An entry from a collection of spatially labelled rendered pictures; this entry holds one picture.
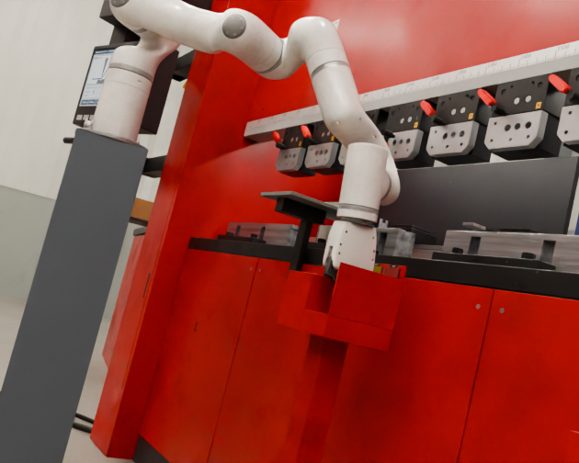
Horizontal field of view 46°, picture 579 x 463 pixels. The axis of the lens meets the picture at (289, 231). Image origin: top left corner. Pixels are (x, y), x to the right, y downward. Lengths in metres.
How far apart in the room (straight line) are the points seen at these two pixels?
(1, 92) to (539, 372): 8.40
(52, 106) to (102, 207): 7.43
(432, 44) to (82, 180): 1.00
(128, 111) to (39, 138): 7.29
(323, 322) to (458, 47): 0.87
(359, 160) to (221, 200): 1.42
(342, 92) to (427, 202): 1.18
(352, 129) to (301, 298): 0.37
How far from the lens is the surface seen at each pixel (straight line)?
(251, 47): 1.59
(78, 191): 1.74
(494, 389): 1.32
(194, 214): 2.69
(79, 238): 1.73
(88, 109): 3.03
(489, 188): 2.38
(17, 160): 9.04
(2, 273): 9.00
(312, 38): 1.54
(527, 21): 1.73
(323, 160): 2.18
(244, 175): 2.78
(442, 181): 2.56
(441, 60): 1.90
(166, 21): 1.80
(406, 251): 1.82
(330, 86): 1.47
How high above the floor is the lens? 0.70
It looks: 6 degrees up
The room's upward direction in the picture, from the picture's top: 14 degrees clockwise
